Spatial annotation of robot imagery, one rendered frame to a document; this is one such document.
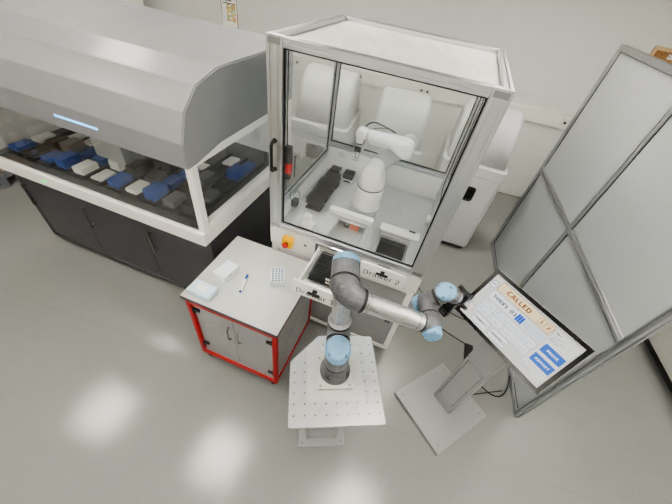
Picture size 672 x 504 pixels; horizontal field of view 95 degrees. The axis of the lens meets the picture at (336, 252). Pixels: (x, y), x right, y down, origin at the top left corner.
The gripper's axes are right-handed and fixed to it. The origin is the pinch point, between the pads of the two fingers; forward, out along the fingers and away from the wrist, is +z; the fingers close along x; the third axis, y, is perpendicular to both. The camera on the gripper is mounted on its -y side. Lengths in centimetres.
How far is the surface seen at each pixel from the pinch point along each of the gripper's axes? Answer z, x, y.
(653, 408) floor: 207, -107, 28
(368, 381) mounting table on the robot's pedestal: -16, -1, -59
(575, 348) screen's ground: 15.0, -42.2, 19.8
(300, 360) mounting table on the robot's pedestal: -36, 24, -75
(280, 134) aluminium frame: -71, 103, 2
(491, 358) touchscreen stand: 35.0, -23.2, -13.2
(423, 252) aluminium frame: 0.8, 34.5, 4.6
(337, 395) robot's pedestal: -29, 0, -70
